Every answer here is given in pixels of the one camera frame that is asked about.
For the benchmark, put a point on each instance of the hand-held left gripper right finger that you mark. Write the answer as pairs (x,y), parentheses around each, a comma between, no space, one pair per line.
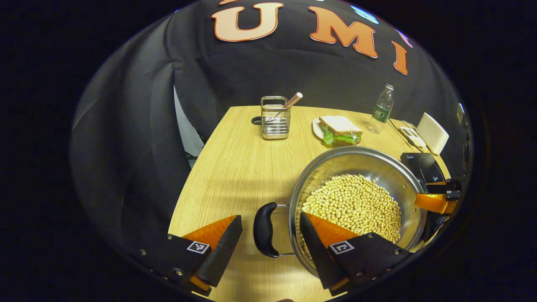
(316,256)

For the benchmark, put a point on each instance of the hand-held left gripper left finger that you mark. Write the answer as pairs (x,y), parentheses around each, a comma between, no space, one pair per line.
(222,256)

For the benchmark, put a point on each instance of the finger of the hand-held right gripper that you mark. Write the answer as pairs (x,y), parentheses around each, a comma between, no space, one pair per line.
(436,202)

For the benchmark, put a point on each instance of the black induction cooktop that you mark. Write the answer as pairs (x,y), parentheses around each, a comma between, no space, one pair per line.
(421,165)

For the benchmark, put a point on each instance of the steel pot with soybeans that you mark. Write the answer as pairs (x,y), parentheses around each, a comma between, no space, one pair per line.
(356,201)

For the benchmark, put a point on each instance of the white toaster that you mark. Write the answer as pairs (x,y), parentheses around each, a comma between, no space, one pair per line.
(432,132)

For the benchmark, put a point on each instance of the white divided bean dish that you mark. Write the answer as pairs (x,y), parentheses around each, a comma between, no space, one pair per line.
(411,135)

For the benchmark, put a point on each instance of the clear plastic water bottle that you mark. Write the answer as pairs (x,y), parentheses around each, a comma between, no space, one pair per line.
(381,111)

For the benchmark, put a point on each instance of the lettuce sandwich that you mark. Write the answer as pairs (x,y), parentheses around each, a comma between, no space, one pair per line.
(340,130)

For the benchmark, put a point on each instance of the small white plate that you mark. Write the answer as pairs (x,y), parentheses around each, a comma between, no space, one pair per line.
(317,128)

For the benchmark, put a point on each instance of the black round coaster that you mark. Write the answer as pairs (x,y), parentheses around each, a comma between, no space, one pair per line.
(256,121)

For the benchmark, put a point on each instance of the pink striped stick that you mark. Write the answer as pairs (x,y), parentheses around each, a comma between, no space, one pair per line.
(293,100)

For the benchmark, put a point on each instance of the black backdrop cloth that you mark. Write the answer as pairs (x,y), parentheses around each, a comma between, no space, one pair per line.
(251,71)

